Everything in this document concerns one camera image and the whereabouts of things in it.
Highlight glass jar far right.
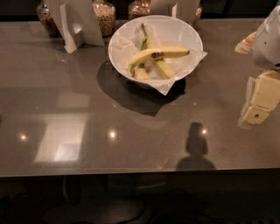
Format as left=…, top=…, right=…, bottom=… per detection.
left=192, top=4, right=203, bottom=28

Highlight glass jar of grains middle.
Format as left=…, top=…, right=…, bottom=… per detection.
left=92, top=0, right=116, bottom=38

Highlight white paper liner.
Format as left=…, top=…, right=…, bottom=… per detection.
left=111, top=24, right=208, bottom=96

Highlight glass jar of nuts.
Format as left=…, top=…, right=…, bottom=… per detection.
left=128, top=0, right=151, bottom=20
left=36, top=0, right=61, bottom=38

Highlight yellow banana lower left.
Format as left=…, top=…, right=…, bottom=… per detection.
left=134, top=65, right=151, bottom=80

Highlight white paper sign stand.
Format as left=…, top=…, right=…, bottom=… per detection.
left=45, top=0, right=104, bottom=53

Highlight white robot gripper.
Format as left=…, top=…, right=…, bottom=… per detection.
left=234, top=5, right=280, bottom=129

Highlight white bowl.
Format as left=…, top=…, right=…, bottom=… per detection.
left=108, top=14, right=204, bottom=85

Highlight yellow banana with sticker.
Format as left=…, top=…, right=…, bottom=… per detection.
left=128, top=46, right=190, bottom=73

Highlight glass jar of nuts right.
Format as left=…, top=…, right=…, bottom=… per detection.
left=128, top=0, right=151, bottom=20

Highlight glass jar of nuts left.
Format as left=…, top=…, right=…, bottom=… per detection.
left=36, top=0, right=61, bottom=38

